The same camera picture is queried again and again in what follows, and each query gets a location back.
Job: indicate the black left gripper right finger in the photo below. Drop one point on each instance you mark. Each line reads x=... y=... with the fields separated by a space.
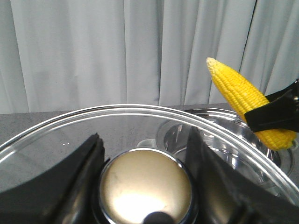
x=226 y=196

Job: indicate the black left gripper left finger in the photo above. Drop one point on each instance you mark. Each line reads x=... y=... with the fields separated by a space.
x=62 y=194

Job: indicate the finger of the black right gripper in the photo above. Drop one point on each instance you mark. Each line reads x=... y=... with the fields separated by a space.
x=282 y=112

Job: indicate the yellow corn cob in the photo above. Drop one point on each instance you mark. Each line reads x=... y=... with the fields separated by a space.
x=243 y=97

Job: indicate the glass pot lid with knob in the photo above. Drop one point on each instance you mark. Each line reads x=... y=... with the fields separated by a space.
x=139 y=183

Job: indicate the pale green electric cooking pot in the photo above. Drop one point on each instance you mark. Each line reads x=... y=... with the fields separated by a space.
x=172 y=136

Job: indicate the white curtain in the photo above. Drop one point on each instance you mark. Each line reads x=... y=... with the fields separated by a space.
x=63 y=55

